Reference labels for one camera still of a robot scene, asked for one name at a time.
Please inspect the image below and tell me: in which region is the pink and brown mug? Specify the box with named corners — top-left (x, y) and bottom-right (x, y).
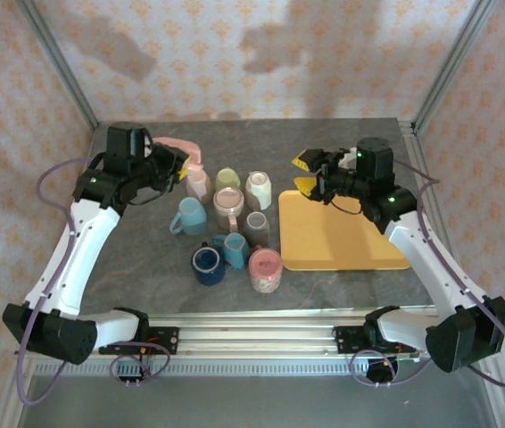
top-left (184, 162), bottom-right (213, 204)

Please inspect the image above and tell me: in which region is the light green mug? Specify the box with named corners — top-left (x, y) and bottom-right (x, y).
top-left (214, 168), bottom-right (243, 193)

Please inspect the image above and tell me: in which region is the light blue mug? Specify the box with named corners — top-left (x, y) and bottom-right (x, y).
top-left (170, 197), bottom-right (208, 236)

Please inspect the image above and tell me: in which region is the white faceted mug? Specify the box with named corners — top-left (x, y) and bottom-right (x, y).
top-left (244, 170), bottom-right (273, 210)

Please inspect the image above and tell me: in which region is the tan mug pink handle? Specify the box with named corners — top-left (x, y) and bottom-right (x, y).
top-left (212, 186), bottom-right (247, 233)

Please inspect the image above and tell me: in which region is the grey mug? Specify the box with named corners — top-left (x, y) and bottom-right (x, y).
top-left (243, 210), bottom-right (271, 247)

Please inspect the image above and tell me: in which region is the pink floral mug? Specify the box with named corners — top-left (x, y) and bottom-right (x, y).
top-left (247, 248), bottom-right (284, 294)

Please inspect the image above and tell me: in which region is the teal glazed mug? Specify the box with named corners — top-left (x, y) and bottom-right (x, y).
top-left (212, 231), bottom-right (251, 271)

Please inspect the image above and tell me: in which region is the navy blue mug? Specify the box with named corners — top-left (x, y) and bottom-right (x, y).
top-left (190, 242), bottom-right (227, 286)

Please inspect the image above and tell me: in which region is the yellow tray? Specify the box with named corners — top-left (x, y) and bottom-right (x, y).
top-left (277, 189), bottom-right (411, 272)

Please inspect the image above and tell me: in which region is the perforated metal strip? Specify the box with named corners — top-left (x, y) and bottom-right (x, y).
top-left (24, 359), bottom-right (414, 378)

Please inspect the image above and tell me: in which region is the black connector block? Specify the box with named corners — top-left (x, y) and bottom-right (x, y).
top-left (116, 361), bottom-right (146, 384)
top-left (366, 356), bottom-right (400, 385)

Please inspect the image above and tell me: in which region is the aluminium side rail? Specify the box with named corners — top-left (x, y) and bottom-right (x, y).
top-left (397, 119), bottom-right (452, 251)

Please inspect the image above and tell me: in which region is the aluminium frame post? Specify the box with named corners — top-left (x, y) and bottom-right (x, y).
top-left (410, 0), bottom-right (502, 135)
top-left (13, 0), bottom-right (101, 131)

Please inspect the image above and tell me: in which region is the aluminium mounting rail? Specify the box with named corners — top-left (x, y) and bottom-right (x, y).
top-left (13, 310), bottom-right (441, 358)

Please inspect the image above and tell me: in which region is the short purple cable loop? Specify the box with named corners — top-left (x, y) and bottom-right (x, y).
top-left (349, 348), bottom-right (435, 389)
top-left (108, 341), bottom-right (172, 385)

